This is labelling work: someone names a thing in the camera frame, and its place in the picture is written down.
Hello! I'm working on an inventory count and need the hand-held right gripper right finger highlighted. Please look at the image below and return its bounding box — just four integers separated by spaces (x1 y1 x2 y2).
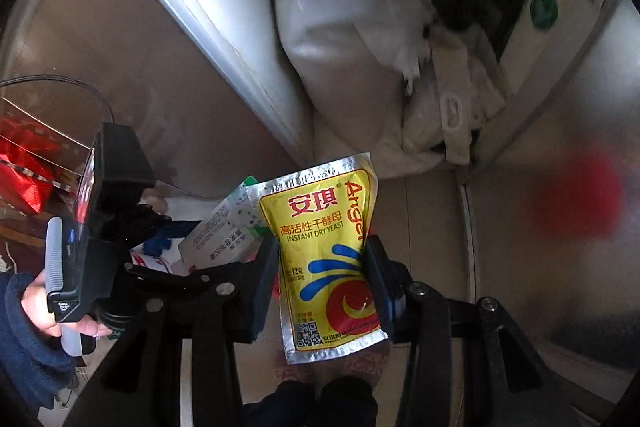
364 234 566 427

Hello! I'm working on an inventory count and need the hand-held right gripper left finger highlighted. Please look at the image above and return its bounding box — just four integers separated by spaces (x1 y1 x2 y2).
87 234 281 427

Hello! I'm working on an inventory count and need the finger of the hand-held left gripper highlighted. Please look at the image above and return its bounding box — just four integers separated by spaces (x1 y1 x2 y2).
144 230 176 258
131 202 173 240

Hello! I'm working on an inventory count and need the white carton box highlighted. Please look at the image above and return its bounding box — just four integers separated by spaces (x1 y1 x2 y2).
177 176 268 278

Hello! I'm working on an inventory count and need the yellow yeast packet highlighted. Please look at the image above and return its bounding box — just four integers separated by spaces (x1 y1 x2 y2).
257 152 388 365

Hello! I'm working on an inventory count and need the person's left forearm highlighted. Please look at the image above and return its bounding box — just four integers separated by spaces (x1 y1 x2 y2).
0 272 83 413

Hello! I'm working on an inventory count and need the person's left hand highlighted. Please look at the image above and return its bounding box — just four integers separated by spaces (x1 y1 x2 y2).
20 273 113 340

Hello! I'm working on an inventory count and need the clear plastic sheet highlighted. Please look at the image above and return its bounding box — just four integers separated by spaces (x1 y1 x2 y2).
0 94 101 208

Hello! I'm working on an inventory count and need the person's right slipper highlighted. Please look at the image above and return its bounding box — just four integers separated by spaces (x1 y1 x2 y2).
325 342 391 390

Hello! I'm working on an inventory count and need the person's slipper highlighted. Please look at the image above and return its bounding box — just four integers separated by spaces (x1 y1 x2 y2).
325 342 391 390
274 364 316 388

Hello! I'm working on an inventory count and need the person's left slipper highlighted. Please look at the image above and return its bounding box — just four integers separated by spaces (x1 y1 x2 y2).
274 364 316 388

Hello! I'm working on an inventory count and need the red shiny bag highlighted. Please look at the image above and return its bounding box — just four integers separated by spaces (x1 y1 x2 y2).
0 114 56 215

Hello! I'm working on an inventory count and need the person's left leg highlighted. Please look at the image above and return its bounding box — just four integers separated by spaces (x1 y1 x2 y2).
255 381 316 427

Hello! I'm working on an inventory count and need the person's leg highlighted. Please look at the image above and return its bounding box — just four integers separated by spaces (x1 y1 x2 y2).
317 377 378 427
255 381 316 427

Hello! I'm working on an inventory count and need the person's right leg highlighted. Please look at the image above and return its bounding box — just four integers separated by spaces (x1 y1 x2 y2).
317 377 378 427

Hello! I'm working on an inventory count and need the small white sack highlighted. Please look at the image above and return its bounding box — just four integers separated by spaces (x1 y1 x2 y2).
400 27 508 165

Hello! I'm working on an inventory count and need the large white sack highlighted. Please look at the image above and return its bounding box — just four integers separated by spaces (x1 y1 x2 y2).
262 0 441 178

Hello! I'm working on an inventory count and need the green round sticker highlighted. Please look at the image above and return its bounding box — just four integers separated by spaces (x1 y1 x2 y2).
530 0 558 30

